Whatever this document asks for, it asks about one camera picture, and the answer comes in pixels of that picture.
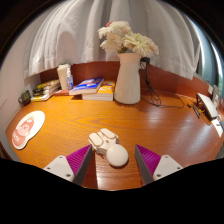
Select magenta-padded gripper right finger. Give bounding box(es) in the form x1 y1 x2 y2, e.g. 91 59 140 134
134 143 184 185

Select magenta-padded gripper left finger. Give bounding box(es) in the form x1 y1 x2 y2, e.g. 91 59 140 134
43 143 94 186

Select white computer mouse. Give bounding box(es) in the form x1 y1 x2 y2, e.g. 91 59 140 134
87 127 130 168

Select round cartoon print mouse pad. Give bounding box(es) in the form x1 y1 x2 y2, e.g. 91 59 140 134
11 110 46 151

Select dark pens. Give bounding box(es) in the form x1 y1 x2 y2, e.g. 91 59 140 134
186 101 202 119

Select thin red-brown book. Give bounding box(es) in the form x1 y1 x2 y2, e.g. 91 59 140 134
53 89 71 97

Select white paper card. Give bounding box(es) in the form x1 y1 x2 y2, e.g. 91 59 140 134
211 117 224 138

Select white flat device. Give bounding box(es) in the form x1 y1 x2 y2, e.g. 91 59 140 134
195 92 220 121

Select dark mug with green inside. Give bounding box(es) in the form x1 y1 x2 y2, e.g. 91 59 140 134
17 89 32 107

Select clear spray bottle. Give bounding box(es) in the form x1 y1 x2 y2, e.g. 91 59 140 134
65 67 75 91

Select white ceramic pitcher vase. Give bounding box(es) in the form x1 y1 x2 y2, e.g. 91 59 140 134
113 52 144 105

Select cream travel tumbler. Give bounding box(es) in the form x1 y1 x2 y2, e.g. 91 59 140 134
56 63 72 91

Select white flower bouquet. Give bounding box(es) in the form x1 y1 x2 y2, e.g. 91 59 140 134
97 20 160 58

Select white pleated curtain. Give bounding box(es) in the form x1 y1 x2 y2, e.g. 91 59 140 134
23 0 201 80

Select black cable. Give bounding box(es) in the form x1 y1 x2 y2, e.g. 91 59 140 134
138 57 186 110

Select window with dark frame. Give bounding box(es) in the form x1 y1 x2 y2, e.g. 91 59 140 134
194 19 224 91

